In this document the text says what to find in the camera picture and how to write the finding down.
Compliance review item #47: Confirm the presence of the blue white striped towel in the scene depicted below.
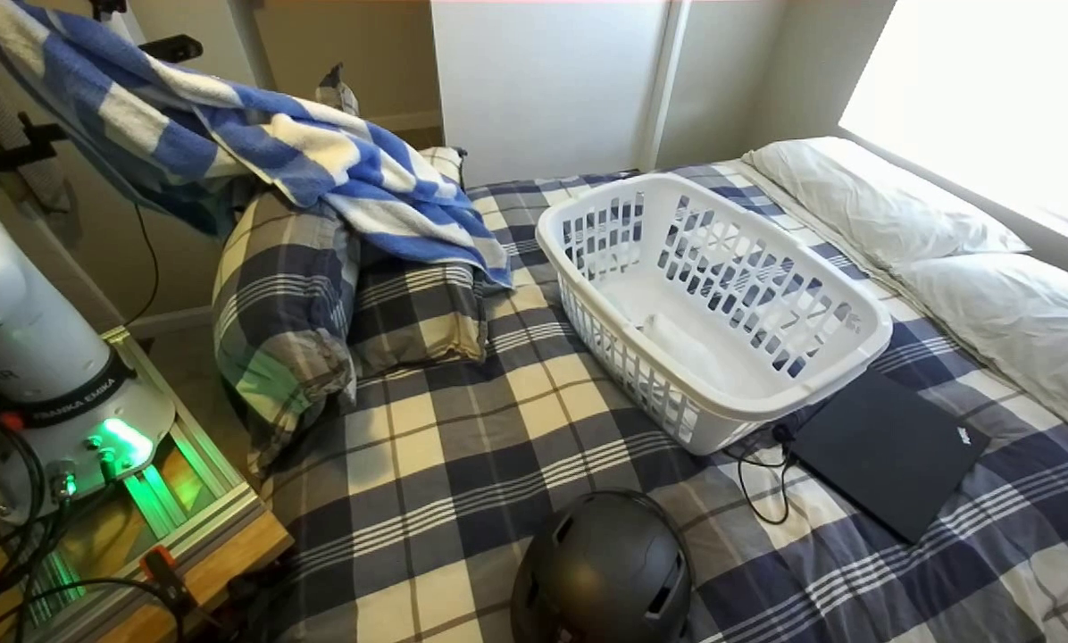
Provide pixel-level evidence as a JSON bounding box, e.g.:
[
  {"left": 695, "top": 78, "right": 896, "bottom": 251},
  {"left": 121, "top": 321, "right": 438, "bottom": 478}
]
[{"left": 0, "top": 0, "right": 509, "bottom": 288}]

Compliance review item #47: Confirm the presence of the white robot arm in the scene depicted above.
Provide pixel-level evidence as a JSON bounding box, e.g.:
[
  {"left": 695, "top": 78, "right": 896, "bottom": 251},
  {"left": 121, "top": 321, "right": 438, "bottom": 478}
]
[{"left": 0, "top": 225, "right": 173, "bottom": 525}]

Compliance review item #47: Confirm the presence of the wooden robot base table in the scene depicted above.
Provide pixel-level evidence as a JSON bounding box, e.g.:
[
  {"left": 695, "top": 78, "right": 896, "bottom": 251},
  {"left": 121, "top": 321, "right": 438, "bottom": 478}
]
[{"left": 0, "top": 331, "right": 292, "bottom": 643}]

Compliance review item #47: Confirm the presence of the plaid pillow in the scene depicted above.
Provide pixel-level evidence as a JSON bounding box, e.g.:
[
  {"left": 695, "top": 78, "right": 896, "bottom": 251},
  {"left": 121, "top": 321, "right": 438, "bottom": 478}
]
[{"left": 211, "top": 192, "right": 494, "bottom": 467}]

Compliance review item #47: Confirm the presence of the white pillow near window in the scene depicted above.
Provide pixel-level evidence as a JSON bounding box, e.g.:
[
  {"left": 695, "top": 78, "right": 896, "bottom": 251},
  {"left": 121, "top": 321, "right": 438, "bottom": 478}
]
[{"left": 747, "top": 135, "right": 1028, "bottom": 267}]

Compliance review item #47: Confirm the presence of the white laundry basket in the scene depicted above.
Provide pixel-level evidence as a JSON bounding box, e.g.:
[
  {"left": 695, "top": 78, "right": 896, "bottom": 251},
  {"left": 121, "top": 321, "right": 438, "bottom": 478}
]
[{"left": 535, "top": 176, "right": 891, "bottom": 454}]

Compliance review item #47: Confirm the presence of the plaid bed cover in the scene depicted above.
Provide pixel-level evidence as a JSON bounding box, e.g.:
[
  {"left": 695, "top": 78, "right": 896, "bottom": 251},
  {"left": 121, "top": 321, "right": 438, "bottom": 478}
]
[{"left": 256, "top": 178, "right": 1068, "bottom": 643}]

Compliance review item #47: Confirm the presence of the black helmet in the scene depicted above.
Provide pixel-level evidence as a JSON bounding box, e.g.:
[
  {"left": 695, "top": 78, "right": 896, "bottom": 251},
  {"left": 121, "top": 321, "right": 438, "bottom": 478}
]
[{"left": 509, "top": 491, "right": 694, "bottom": 643}]

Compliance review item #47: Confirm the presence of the black laptop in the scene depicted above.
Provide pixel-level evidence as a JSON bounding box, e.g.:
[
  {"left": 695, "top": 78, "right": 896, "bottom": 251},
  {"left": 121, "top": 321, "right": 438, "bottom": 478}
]
[{"left": 788, "top": 372, "right": 989, "bottom": 542}]

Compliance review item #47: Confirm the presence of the black laptop cable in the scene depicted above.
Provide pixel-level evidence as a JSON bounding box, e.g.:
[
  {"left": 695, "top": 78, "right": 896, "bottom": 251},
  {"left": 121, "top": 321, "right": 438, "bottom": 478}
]
[{"left": 720, "top": 421, "right": 804, "bottom": 527}]

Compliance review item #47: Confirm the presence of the black camera on mount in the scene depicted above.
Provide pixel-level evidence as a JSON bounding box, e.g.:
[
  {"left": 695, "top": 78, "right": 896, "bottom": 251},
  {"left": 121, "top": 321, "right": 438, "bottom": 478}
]
[{"left": 141, "top": 34, "right": 204, "bottom": 64}]

